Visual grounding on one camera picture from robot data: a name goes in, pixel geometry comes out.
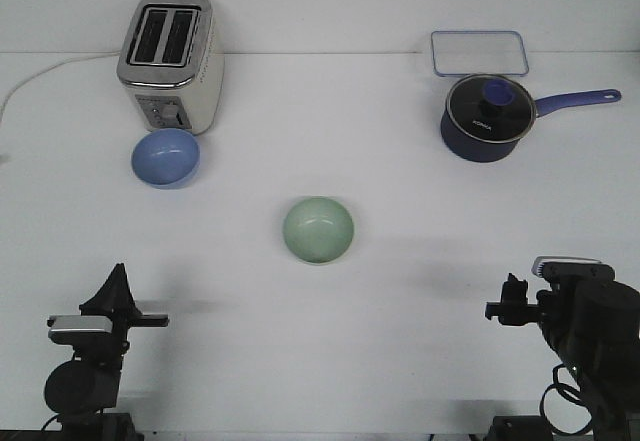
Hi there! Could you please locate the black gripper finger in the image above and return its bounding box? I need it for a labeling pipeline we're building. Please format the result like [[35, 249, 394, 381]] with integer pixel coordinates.
[[501, 273, 528, 306], [79, 263, 142, 317]]

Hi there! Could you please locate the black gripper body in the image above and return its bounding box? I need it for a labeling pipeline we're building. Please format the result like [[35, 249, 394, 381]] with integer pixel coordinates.
[[485, 286, 575, 329], [64, 314, 169, 356]]

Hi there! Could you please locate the blue bowl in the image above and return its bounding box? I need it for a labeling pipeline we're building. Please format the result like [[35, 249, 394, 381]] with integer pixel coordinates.
[[130, 128, 201, 189]]

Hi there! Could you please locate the green bowl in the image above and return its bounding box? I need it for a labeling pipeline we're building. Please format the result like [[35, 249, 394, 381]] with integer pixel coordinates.
[[282, 196, 355, 264]]

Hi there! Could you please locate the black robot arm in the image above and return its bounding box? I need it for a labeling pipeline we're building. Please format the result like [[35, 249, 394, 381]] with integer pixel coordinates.
[[44, 263, 169, 440], [485, 265, 639, 440]]

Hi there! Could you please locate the glass pot lid blue knob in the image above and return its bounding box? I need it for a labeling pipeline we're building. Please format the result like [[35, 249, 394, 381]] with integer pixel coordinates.
[[446, 74, 536, 144]]

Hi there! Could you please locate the cream and chrome toaster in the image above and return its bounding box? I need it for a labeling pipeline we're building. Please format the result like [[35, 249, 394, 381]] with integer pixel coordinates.
[[116, 0, 225, 135]]

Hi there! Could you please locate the clear container blue rim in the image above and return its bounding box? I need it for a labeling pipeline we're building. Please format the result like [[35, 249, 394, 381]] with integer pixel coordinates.
[[430, 30, 529, 77]]

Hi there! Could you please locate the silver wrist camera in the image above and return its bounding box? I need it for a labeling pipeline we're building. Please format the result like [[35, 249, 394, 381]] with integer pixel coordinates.
[[47, 315, 113, 345], [531, 256, 601, 278]]

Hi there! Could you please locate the blue saucepan with handle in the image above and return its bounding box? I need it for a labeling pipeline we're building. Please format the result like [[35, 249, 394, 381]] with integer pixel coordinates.
[[440, 89, 622, 163]]

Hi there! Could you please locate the white toaster power cable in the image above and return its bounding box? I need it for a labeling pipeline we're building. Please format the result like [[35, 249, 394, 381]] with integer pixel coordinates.
[[0, 51, 124, 163]]

